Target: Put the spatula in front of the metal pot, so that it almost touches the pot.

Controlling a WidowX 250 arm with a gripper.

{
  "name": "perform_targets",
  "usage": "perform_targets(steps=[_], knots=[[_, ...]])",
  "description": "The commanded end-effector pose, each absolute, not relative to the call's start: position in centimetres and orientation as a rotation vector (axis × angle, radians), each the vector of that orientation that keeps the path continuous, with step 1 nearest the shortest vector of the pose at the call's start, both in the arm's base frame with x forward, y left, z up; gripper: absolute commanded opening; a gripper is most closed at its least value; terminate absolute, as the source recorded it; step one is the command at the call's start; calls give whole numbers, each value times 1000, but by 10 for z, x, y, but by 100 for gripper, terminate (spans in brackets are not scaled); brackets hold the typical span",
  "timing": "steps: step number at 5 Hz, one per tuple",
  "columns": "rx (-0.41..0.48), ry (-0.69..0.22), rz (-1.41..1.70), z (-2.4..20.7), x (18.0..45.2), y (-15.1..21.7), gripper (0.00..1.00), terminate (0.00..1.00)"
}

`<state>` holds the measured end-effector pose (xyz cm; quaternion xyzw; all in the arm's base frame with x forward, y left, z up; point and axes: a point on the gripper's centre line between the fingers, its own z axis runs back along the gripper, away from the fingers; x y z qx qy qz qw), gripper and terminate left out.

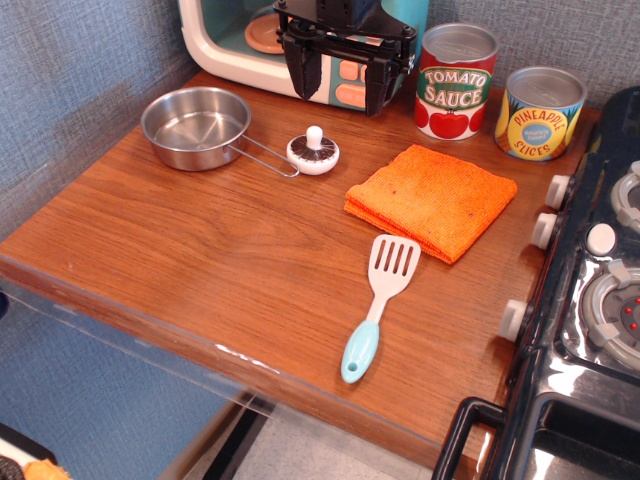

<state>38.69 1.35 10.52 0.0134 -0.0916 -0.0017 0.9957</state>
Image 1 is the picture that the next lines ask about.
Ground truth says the tomato sauce can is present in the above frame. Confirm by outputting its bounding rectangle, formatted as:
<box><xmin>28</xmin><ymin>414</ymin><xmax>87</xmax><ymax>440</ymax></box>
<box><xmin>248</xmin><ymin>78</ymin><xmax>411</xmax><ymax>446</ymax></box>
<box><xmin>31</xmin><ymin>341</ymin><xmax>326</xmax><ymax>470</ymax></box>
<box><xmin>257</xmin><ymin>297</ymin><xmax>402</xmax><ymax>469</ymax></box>
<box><xmin>414</xmin><ymin>23</ymin><xmax>499</xmax><ymax>140</ymax></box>

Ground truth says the white toy mushroom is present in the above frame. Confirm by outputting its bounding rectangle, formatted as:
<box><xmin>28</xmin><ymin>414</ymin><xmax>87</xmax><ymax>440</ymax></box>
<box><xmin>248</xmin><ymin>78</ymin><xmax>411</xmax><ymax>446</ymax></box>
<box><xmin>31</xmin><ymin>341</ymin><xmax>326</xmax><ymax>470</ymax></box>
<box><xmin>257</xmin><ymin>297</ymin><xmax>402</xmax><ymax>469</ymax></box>
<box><xmin>286</xmin><ymin>126</ymin><xmax>340</xmax><ymax>176</ymax></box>

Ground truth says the folded orange cloth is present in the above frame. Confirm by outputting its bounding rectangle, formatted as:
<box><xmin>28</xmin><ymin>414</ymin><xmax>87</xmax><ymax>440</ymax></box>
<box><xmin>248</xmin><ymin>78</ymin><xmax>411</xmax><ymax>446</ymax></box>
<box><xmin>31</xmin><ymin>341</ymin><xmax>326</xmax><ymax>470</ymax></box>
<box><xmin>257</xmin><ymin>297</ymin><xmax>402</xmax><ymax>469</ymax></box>
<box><xmin>344</xmin><ymin>145</ymin><xmax>518</xmax><ymax>265</ymax></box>

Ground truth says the white spatula teal handle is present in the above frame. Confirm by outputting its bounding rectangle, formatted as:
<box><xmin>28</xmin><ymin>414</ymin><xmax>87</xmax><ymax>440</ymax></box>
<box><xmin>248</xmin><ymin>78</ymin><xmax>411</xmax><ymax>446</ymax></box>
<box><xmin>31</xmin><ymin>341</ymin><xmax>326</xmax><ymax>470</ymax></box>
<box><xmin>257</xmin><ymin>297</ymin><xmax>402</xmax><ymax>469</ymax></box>
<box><xmin>341</xmin><ymin>234</ymin><xmax>421</xmax><ymax>384</ymax></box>

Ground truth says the pineapple slices can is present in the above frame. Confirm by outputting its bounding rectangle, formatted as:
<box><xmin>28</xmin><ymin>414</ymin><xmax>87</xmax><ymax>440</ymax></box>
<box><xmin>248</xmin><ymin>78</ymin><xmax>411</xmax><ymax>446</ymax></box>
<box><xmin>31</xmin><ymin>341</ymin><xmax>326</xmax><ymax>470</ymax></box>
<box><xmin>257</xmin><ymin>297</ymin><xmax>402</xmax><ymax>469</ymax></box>
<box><xmin>494</xmin><ymin>66</ymin><xmax>587</xmax><ymax>162</ymax></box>

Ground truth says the white stove knob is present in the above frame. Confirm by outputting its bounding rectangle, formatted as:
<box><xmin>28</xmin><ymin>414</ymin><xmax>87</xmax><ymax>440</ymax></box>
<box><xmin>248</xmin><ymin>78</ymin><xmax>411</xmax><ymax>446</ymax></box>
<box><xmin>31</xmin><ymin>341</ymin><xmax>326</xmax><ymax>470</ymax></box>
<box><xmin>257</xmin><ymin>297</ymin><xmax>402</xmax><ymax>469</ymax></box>
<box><xmin>545</xmin><ymin>175</ymin><xmax>571</xmax><ymax>210</ymax></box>
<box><xmin>530</xmin><ymin>213</ymin><xmax>558</xmax><ymax>250</ymax></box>
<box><xmin>498</xmin><ymin>299</ymin><xmax>528</xmax><ymax>343</ymax></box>

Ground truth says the white stove knob top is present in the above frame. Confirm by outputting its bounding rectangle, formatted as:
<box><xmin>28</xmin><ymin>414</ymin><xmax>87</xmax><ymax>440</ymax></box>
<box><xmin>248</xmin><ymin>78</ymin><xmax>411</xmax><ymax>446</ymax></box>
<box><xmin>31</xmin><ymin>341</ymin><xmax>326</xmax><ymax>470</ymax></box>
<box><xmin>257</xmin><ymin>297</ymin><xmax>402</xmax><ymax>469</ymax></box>
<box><xmin>545</xmin><ymin>175</ymin><xmax>571</xmax><ymax>210</ymax></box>

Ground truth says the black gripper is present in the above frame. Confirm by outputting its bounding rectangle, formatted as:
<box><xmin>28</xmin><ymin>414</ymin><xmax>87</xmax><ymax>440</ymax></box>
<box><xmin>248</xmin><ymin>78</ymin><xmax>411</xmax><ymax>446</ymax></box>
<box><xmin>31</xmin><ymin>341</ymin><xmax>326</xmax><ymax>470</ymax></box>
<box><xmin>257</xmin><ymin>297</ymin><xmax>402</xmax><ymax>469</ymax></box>
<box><xmin>273</xmin><ymin>1</ymin><xmax>417</xmax><ymax>117</ymax></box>

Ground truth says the toy microwave oven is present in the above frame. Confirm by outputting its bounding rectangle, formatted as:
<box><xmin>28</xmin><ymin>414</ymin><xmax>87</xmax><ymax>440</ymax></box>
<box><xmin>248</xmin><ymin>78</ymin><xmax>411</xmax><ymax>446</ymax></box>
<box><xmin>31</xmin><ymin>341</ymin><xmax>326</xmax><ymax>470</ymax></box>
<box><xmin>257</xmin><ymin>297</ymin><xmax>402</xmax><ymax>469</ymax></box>
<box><xmin>179</xmin><ymin>1</ymin><xmax>429</xmax><ymax>113</ymax></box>

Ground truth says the black toy stove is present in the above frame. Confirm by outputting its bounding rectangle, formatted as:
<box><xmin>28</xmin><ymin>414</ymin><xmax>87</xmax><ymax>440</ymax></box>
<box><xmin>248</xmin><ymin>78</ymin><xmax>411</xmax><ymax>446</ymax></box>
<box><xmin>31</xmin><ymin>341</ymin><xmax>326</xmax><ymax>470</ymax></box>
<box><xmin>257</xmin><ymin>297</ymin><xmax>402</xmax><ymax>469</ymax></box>
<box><xmin>478</xmin><ymin>87</ymin><xmax>639</xmax><ymax>479</ymax></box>

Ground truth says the small metal pot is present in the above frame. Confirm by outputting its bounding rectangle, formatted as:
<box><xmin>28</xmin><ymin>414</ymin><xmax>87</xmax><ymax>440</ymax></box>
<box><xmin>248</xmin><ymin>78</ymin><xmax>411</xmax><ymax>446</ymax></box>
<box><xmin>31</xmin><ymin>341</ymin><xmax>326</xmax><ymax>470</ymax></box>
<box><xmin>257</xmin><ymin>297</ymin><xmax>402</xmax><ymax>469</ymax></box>
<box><xmin>140</xmin><ymin>86</ymin><xmax>300</xmax><ymax>178</ymax></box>

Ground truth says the white stove knob middle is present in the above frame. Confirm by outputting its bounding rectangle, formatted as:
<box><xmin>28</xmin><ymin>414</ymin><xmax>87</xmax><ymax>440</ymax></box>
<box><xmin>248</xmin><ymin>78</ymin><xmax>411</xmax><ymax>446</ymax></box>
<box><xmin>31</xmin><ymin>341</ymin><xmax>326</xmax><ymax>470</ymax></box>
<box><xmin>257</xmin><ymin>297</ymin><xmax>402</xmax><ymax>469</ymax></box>
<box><xmin>530</xmin><ymin>213</ymin><xmax>558</xmax><ymax>250</ymax></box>

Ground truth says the orange black object corner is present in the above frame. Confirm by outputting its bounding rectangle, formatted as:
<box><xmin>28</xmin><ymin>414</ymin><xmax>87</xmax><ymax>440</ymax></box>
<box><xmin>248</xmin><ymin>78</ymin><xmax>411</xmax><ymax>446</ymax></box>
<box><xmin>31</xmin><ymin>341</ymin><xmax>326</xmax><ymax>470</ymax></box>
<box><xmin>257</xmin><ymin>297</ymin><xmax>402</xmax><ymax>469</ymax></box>
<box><xmin>1</xmin><ymin>424</ymin><xmax>71</xmax><ymax>480</ymax></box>

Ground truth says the orange plate in microwave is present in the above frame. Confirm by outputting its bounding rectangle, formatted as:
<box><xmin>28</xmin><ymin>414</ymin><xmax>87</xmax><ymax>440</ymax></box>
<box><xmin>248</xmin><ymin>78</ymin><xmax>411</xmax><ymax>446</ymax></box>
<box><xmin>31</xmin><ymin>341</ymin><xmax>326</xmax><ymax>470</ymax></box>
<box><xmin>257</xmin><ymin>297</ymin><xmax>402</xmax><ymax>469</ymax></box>
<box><xmin>244</xmin><ymin>13</ymin><xmax>283</xmax><ymax>55</ymax></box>

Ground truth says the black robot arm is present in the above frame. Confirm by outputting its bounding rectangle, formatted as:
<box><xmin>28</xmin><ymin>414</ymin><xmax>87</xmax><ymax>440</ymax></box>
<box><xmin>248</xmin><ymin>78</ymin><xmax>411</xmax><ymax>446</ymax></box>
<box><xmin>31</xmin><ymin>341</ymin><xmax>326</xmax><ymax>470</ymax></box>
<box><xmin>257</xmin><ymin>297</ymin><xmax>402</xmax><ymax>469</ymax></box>
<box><xmin>273</xmin><ymin>1</ymin><xmax>417</xmax><ymax>117</ymax></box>

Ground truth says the white stove knob bottom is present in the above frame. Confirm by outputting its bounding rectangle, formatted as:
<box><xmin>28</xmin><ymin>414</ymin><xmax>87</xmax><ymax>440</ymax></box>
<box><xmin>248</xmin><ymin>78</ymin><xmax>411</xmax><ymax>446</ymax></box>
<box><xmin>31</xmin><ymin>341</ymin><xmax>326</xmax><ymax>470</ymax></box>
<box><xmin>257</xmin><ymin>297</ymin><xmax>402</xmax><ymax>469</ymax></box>
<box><xmin>498</xmin><ymin>299</ymin><xmax>528</xmax><ymax>343</ymax></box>

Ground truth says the black oven door handle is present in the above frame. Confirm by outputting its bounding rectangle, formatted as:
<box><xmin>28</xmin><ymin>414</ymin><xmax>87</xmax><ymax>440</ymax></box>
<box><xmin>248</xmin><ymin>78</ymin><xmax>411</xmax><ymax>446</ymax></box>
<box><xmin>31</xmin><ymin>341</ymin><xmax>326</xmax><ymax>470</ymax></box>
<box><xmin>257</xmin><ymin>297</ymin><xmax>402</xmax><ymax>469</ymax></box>
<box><xmin>432</xmin><ymin>397</ymin><xmax>507</xmax><ymax>479</ymax></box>

